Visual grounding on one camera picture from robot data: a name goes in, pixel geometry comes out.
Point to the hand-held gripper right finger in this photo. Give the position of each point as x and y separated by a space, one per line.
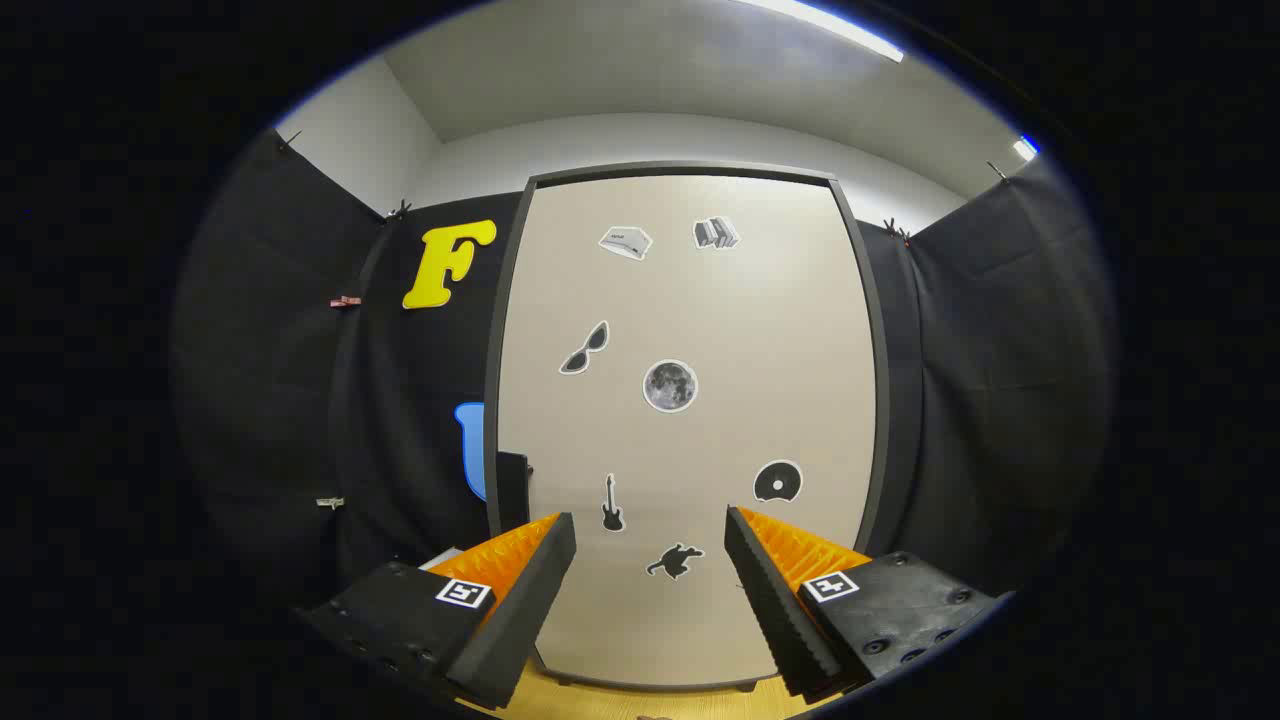
775 610

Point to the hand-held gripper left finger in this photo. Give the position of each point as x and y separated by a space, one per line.
530 600

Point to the grey cabinet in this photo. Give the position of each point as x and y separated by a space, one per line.
882 400

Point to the black backdrop cloth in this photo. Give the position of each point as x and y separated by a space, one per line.
280 400

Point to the black clip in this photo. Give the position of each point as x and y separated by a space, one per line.
400 210
895 230
997 170
289 141

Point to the ceiling light strip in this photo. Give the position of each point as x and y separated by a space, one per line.
830 25
1025 148

